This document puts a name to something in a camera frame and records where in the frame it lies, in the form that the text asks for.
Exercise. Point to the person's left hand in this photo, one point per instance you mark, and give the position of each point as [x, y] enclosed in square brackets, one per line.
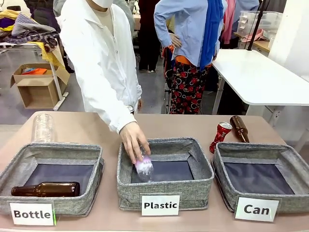
[139, 105]

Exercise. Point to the person's right hand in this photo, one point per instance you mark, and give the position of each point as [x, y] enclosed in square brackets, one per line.
[132, 137]

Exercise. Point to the blue shirt figure's hand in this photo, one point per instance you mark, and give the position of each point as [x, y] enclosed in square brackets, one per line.
[176, 41]

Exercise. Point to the clear bottle pink label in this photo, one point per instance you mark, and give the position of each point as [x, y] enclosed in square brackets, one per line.
[144, 169]

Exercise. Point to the crushed red drink can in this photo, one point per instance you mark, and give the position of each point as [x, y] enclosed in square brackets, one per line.
[220, 135]

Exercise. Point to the large clear plastic bottle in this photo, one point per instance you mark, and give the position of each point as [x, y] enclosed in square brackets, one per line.
[43, 128]

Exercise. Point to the brown glass bottle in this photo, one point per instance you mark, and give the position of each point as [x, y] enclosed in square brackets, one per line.
[239, 126]
[55, 189]

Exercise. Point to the person's right forearm white sleeve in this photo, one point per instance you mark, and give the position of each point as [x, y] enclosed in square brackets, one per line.
[113, 108]

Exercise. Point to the grey fabric basket Bottle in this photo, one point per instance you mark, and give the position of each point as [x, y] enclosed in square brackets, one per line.
[77, 205]

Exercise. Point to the grey fabric basket Plastic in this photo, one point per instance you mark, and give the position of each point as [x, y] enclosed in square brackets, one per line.
[200, 193]

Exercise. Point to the white Can label sign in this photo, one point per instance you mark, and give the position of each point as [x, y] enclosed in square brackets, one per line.
[257, 201]

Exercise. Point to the grey fabric basket Can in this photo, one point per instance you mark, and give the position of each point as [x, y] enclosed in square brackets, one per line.
[294, 203]

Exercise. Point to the silver wristwatch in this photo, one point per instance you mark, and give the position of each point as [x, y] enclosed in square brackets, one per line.
[130, 108]

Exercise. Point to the orange cloth at waist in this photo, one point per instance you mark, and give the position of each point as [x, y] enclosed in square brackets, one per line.
[181, 60]

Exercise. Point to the figure in blue shirt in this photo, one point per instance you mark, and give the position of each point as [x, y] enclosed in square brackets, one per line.
[178, 21]

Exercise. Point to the person in dark clothes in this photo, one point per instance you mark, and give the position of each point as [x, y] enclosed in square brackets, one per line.
[148, 43]

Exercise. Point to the black metal stand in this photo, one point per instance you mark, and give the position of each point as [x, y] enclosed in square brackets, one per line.
[168, 89]

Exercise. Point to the blue scarf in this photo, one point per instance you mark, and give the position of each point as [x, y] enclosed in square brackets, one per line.
[212, 36]

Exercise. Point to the black red floral trousers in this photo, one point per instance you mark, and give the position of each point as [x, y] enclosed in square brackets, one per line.
[188, 89]

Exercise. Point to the pink hanging garment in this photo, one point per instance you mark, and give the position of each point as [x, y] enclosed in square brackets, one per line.
[228, 21]

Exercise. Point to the white Plastic label sign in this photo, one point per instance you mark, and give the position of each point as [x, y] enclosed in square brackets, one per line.
[160, 198]

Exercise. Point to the person in white jacket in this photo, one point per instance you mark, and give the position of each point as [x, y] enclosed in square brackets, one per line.
[96, 48]

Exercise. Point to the pink cloth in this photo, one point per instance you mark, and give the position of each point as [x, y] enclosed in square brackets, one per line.
[256, 35]

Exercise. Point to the white face mask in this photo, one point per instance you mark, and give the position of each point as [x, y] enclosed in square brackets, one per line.
[102, 2]

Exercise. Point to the black pole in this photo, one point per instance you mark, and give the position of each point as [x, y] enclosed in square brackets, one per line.
[258, 24]

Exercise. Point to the wooden table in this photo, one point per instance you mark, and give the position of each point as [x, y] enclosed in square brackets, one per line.
[260, 46]

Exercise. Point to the white table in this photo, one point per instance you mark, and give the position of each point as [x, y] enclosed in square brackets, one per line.
[256, 77]

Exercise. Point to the clear plastic storage bins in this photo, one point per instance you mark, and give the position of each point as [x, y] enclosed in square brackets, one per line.
[265, 20]

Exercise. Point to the yellow cloth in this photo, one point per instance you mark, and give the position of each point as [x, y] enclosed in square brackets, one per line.
[51, 56]

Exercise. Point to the open cardboard box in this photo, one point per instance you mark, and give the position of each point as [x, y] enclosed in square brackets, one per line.
[36, 94]

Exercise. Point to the orange cloth in box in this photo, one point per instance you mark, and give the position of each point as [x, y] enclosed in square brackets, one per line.
[36, 71]

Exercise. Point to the white Bottle label sign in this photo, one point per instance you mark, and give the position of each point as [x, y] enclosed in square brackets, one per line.
[31, 206]

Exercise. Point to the pile of mixed clothes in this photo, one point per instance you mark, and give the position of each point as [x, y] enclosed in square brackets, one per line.
[26, 26]

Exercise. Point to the white metal table frame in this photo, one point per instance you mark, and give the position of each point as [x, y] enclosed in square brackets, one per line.
[58, 84]

